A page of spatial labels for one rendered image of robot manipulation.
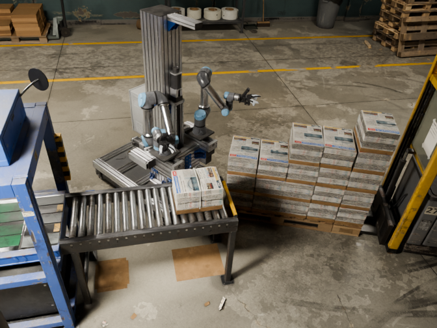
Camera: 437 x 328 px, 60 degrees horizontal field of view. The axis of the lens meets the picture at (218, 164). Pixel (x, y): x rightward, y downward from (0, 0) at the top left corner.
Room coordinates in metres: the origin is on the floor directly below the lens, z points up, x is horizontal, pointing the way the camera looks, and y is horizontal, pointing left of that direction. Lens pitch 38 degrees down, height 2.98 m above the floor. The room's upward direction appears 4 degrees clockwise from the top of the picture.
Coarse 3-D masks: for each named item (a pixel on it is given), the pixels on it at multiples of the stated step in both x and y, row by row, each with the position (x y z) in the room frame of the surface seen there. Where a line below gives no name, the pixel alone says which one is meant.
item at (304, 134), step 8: (296, 128) 3.11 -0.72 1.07; (304, 128) 3.12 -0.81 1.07; (312, 128) 3.13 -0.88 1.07; (320, 128) 3.14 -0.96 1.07; (296, 136) 2.97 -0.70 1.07; (304, 136) 2.98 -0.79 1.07; (312, 136) 2.99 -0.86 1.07; (320, 136) 3.00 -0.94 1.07; (304, 144) 2.84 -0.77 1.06; (312, 144) 2.85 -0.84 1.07; (320, 144) 2.86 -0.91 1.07
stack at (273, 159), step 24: (240, 144) 3.11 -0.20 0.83; (264, 144) 3.14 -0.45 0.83; (240, 168) 2.91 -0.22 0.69; (264, 168) 2.88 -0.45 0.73; (288, 168) 2.88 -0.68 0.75; (312, 168) 2.83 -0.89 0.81; (264, 192) 2.88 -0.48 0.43; (288, 192) 2.85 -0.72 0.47; (312, 192) 2.82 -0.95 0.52; (336, 192) 2.80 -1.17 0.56; (240, 216) 2.91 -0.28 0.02; (288, 216) 2.85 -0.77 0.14; (312, 216) 2.82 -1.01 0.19
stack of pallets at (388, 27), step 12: (384, 0) 9.01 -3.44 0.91; (396, 0) 8.67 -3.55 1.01; (408, 0) 8.39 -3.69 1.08; (420, 0) 8.78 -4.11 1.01; (432, 0) 8.56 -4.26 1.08; (384, 12) 9.03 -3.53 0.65; (396, 12) 8.67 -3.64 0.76; (408, 12) 8.37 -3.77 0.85; (420, 12) 8.87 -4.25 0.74; (432, 12) 8.98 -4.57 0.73; (384, 24) 8.88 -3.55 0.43; (396, 24) 8.53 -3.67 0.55; (408, 24) 8.41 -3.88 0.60; (420, 24) 8.51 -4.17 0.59; (432, 24) 8.61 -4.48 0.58; (384, 36) 8.68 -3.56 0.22; (396, 36) 8.37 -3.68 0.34; (396, 48) 8.37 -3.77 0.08; (408, 48) 8.59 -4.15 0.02
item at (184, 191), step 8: (176, 176) 2.31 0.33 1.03; (184, 176) 2.32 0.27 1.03; (176, 184) 2.22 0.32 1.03; (184, 184) 2.22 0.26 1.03; (192, 184) 2.23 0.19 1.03; (176, 192) 2.13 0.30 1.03; (184, 192) 2.13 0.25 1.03; (192, 192) 2.14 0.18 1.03; (176, 200) 2.13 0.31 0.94; (184, 200) 2.13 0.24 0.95; (192, 200) 2.15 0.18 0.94; (176, 208) 2.13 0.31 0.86; (184, 208) 2.13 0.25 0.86; (192, 208) 2.15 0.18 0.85
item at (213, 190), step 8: (200, 168) 2.44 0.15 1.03; (208, 168) 2.45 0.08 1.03; (200, 176) 2.33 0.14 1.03; (208, 176) 2.34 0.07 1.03; (216, 176) 2.34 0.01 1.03; (208, 184) 2.24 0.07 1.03; (216, 184) 2.25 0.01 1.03; (208, 192) 2.18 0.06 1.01; (216, 192) 2.19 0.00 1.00; (208, 200) 2.18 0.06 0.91; (216, 200) 2.20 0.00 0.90
